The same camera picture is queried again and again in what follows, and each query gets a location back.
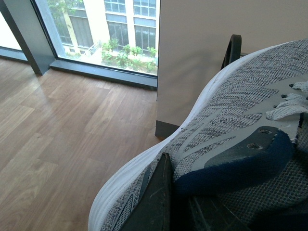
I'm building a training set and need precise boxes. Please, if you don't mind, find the dark window frame left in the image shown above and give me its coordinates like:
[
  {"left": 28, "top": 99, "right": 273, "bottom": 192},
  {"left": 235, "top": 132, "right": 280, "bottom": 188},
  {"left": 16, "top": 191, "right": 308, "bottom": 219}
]
[{"left": 0, "top": 0, "right": 158, "bottom": 90}]

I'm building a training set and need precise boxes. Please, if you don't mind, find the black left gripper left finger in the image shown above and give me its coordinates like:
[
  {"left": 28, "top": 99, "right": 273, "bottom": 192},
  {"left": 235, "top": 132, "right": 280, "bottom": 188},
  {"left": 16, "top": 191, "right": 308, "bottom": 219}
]
[{"left": 121, "top": 153, "right": 172, "bottom": 231}]

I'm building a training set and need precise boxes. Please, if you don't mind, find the black metal shoe rack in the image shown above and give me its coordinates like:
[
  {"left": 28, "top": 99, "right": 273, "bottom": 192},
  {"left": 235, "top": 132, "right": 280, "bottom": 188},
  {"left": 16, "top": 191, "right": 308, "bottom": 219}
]
[{"left": 221, "top": 34, "right": 248, "bottom": 70}]

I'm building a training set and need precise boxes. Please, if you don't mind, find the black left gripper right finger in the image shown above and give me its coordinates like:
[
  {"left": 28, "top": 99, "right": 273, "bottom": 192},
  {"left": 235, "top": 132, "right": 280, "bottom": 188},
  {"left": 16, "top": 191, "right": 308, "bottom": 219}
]
[{"left": 187, "top": 196, "right": 250, "bottom": 231}]

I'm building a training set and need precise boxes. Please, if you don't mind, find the grey knit sneaker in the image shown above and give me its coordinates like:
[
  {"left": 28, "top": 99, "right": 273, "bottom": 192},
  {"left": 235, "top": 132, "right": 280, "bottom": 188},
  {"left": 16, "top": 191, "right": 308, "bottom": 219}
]
[{"left": 88, "top": 39, "right": 308, "bottom": 231}]

